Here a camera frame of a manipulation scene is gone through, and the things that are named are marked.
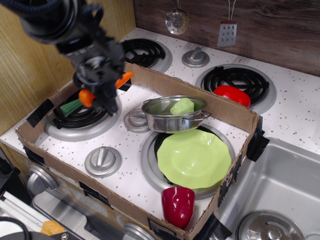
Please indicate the silver oven handle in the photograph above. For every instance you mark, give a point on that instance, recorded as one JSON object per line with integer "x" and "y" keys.
{"x": 76, "y": 219}

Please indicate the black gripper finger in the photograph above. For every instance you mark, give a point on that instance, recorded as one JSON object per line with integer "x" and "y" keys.
{"x": 108, "y": 103}

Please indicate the black burner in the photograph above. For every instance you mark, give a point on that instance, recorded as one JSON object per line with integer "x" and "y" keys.
{"x": 256, "y": 84}
{"x": 147, "y": 53}
{"x": 152, "y": 173}
{"x": 82, "y": 124}

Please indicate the red toy pepper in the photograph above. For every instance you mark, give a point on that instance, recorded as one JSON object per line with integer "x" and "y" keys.
{"x": 233, "y": 94}

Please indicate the silver slotted spoon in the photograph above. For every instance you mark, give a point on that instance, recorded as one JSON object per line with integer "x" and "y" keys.
{"x": 177, "y": 20}

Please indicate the left silver oven knob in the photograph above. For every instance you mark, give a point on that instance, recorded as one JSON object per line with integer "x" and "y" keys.
{"x": 40, "y": 181}

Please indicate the front right black burner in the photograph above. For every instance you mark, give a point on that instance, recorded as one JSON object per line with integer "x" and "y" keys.
{"x": 152, "y": 173}

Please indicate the middle silver stove knob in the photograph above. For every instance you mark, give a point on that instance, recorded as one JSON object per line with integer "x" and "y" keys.
{"x": 135, "y": 122}

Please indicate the back right black burner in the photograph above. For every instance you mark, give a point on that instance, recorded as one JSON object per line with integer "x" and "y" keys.
{"x": 256, "y": 84}

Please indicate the front silver stove knob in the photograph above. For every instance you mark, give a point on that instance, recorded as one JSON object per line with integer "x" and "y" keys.
{"x": 103, "y": 161}

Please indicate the right silver oven knob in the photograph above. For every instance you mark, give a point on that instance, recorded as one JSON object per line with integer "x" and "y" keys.
{"x": 134, "y": 232}

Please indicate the back silver stove knob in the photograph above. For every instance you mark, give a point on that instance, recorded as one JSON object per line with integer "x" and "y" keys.
{"x": 196, "y": 58}

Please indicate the front left black burner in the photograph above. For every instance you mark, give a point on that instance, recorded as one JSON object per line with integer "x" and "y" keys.
{"x": 82, "y": 124}

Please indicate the orange sponge piece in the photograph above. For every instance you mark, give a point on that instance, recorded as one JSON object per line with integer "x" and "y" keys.
{"x": 50, "y": 228}

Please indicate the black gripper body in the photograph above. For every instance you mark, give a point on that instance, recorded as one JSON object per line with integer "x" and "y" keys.
{"x": 98, "y": 60}

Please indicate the silver metal pot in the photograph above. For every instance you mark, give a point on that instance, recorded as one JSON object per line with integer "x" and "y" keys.
{"x": 159, "y": 119}

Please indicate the brown cardboard fence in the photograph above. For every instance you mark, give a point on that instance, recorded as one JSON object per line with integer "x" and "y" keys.
{"x": 127, "y": 192}

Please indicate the orange toy carrot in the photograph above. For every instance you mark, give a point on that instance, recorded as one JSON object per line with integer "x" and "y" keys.
{"x": 86, "y": 97}

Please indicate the back left black burner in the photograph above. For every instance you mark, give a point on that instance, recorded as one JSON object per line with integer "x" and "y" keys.
{"x": 147, "y": 53}

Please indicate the light green plastic plate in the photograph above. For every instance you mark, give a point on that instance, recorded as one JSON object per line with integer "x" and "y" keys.
{"x": 194, "y": 159}

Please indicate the silver slotted spatula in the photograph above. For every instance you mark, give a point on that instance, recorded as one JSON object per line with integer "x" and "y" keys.
{"x": 228, "y": 29}

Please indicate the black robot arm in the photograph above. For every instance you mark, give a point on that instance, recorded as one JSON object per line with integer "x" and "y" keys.
{"x": 73, "y": 27}

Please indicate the grey toy sink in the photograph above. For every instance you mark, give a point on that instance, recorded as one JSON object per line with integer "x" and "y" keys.
{"x": 285, "y": 179}

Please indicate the dark red plastic cup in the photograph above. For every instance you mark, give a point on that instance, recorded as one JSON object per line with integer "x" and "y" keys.
{"x": 178, "y": 205}

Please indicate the silver stove knob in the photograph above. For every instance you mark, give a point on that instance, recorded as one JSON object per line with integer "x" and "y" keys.
{"x": 196, "y": 58}
{"x": 135, "y": 122}
{"x": 103, "y": 161}

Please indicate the silver oven knob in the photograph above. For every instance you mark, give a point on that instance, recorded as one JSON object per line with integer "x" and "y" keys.
{"x": 134, "y": 232}
{"x": 40, "y": 181}

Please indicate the green toy lettuce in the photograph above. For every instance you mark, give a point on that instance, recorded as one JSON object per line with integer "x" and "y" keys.
{"x": 183, "y": 106}

